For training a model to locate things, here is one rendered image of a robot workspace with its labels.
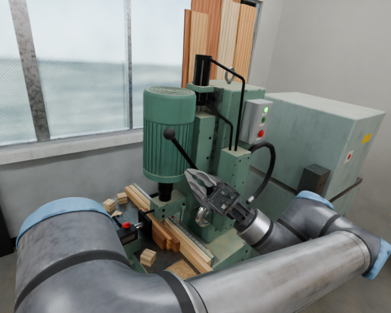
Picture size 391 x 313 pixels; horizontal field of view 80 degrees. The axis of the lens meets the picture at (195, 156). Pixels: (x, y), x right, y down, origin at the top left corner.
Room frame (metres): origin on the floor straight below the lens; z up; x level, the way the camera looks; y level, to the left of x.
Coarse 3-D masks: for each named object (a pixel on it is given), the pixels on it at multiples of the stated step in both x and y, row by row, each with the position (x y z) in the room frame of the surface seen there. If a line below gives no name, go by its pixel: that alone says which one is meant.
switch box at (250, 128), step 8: (248, 104) 0.89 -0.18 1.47; (256, 104) 0.86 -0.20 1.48; (264, 104) 0.88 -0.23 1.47; (248, 112) 0.88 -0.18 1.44; (256, 112) 0.86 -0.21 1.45; (264, 112) 0.89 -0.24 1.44; (248, 120) 0.88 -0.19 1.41; (256, 120) 0.86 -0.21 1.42; (248, 128) 0.87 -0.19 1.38; (256, 128) 0.87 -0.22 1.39; (264, 128) 0.91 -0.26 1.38; (240, 136) 0.89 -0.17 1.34; (248, 136) 0.87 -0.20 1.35; (256, 136) 0.87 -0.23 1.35; (264, 136) 0.92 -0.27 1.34
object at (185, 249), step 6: (126, 192) 1.02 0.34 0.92; (132, 192) 1.00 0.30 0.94; (132, 198) 0.97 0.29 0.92; (138, 198) 0.95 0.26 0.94; (138, 204) 0.92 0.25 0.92; (144, 204) 0.91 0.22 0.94; (174, 234) 0.73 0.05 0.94; (180, 240) 0.70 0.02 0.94; (180, 246) 0.69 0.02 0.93; (186, 246) 0.68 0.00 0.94; (186, 252) 0.66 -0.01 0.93; (192, 252) 0.65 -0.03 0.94; (192, 258) 0.63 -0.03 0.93; (198, 258) 0.63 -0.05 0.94; (192, 264) 0.63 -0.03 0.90; (198, 264) 0.61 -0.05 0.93; (204, 264) 0.60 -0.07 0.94; (204, 270) 0.59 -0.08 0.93; (210, 270) 0.58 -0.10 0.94
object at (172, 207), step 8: (176, 192) 0.85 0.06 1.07; (152, 200) 0.77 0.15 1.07; (176, 200) 0.79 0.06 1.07; (184, 200) 0.82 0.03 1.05; (152, 208) 0.76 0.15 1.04; (160, 208) 0.73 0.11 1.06; (168, 208) 0.76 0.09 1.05; (176, 208) 0.79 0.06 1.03; (160, 216) 0.74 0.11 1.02; (168, 216) 0.76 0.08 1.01
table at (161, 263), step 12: (120, 204) 0.94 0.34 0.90; (132, 204) 0.95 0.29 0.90; (132, 216) 0.86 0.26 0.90; (144, 240) 0.72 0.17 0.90; (156, 252) 0.67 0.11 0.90; (168, 252) 0.68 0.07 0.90; (180, 252) 0.68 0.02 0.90; (132, 264) 0.63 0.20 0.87; (156, 264) 0.62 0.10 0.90; (168, 264) 0.62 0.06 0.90
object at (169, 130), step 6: (168, 132) 0.61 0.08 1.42; (174, 132) 0.62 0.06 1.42; (168, 138) 0.61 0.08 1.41; (174, 138) 0.63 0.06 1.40; (174, 144) 0.63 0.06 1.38; (180, 150) 0.65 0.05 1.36; (186, 156) 0.66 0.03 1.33; (192, 162) 0.68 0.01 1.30; (192, 168) 0.69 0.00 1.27; (210, 192) 0.77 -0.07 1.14
